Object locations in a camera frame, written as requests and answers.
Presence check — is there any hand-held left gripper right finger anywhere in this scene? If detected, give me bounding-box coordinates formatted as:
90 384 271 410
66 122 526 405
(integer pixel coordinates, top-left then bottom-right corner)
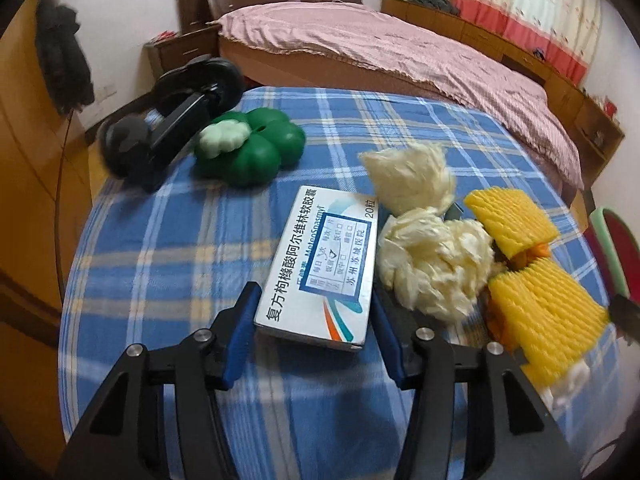
371 290 583 480

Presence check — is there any white medicine box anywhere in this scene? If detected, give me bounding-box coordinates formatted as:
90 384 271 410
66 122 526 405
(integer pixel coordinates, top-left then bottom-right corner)
253 185 379 356

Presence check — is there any cream crumpled plastic wrap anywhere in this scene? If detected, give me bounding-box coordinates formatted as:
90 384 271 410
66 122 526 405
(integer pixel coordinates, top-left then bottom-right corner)
377 208 496 323
359 142 457 216

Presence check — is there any light wooden wardrobe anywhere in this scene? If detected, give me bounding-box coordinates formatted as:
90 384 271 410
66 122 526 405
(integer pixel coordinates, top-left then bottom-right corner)
0 17 93 461

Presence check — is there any white flower-shaped piece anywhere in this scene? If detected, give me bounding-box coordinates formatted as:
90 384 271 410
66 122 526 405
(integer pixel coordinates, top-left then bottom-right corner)
199 120 251 158

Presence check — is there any white foam fruit net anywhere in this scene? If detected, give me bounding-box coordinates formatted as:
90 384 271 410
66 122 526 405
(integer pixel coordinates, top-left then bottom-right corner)
537 357 591 411

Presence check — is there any dark wooden nightstand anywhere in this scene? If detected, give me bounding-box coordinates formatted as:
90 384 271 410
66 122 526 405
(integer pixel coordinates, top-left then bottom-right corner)
144 27 221 78

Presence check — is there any red bin with green rim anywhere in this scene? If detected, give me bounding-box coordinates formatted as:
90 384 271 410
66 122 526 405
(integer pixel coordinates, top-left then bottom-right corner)
582 206 640 306

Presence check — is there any white and red curtain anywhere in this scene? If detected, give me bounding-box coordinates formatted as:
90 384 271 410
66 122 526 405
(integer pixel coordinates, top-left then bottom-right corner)
450 0 603 86

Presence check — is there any blue plaid tablecloth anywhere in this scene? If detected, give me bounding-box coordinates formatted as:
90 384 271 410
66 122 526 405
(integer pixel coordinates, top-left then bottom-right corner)
57 85 616 480

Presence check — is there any green clover-shaped container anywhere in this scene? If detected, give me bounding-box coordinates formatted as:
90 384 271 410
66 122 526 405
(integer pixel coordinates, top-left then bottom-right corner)
194 107 307 187

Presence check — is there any long wooden cabinet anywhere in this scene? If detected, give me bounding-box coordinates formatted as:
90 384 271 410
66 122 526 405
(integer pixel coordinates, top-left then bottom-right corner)
380 0 626 191

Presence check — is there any pink bed blanket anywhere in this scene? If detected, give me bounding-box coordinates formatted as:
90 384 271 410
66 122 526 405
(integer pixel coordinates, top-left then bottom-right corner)
210 1 585 191

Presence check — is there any black jacket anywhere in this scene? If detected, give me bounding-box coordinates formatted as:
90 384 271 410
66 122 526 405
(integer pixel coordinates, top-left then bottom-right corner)
37 0 96 116

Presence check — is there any orange peel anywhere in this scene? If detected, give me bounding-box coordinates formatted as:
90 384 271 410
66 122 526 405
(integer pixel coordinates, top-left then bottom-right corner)
492 241 552 273

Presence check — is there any yellow foam fruit net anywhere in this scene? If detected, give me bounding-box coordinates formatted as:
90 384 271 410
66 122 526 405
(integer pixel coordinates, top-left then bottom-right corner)
487 257 611 386
464 186 560 258

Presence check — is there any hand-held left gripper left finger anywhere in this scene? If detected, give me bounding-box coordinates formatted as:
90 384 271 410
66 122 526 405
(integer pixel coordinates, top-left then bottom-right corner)
60 281 263 480

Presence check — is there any black two-disc device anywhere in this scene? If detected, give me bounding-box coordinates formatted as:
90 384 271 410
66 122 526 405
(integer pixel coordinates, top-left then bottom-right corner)
96 56 246 193

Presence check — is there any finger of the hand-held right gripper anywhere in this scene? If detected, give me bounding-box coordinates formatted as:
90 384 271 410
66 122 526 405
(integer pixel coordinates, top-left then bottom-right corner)
607 294 640 341

